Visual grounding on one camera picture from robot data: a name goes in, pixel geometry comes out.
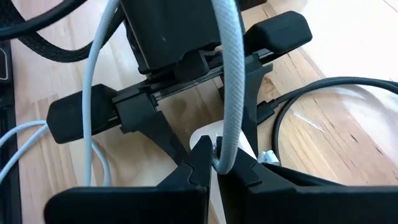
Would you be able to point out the black aluminium table frame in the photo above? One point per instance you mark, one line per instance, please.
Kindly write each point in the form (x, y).
(9, 155)

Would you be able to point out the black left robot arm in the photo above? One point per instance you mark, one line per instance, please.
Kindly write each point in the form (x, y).
(46, 49)

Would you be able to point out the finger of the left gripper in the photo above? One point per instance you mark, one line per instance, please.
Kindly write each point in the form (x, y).
(252, 93)
(140, 115)

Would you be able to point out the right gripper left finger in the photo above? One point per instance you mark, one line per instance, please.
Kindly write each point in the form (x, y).
(140, 205)

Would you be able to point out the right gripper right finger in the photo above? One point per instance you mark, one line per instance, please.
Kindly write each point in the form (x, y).
(295, 205)

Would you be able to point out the white flat power strip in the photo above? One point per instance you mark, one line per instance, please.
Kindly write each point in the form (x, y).
(202, 132)

